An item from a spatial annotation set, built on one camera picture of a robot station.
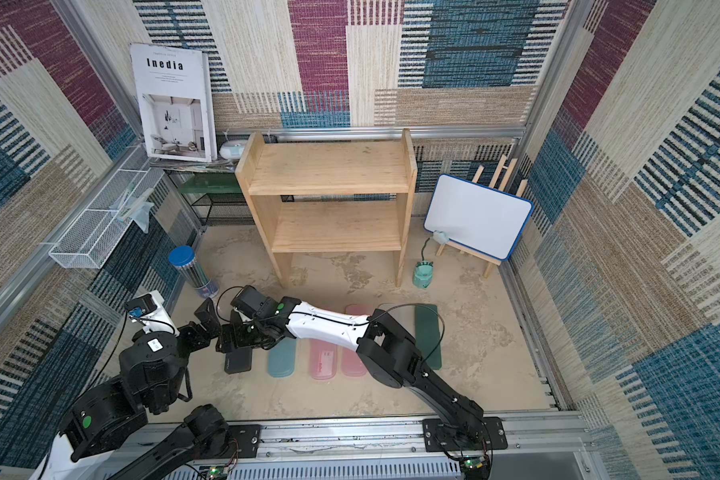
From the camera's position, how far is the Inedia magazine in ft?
2.49

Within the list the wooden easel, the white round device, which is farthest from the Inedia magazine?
the wooden easel

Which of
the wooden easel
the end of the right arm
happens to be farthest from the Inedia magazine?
the wooden easel

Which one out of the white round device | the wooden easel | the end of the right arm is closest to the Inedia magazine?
the white round device

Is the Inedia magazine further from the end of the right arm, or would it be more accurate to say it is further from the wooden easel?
the wooden easel
